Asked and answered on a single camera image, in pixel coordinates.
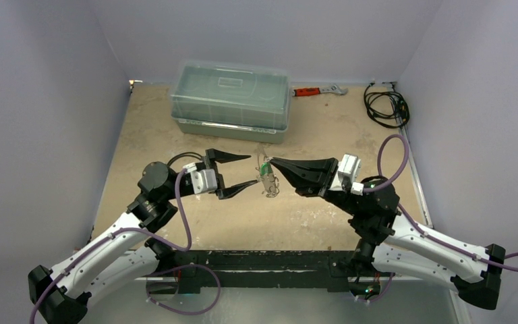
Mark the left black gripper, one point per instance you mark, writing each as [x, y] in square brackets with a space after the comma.
[210, 159]

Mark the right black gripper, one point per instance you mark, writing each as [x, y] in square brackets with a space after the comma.
[330, 174]

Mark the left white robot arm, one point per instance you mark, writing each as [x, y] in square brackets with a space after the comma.
[61, 289]

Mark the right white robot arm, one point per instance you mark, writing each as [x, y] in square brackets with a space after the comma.
[390, 241]

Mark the grey plastic toolbox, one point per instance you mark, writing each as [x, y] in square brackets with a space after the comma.
[232, 100]

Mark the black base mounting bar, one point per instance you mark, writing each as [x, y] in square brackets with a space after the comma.
[332, 270]

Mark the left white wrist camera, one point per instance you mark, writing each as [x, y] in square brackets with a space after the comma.
[199, 179]

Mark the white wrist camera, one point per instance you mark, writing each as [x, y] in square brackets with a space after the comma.
[199, 179]
[345, 178]

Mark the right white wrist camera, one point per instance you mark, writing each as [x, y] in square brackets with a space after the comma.
[345, 178]

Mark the orange handled adjustable wrench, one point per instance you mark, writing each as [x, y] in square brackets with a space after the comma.
[311, 91]

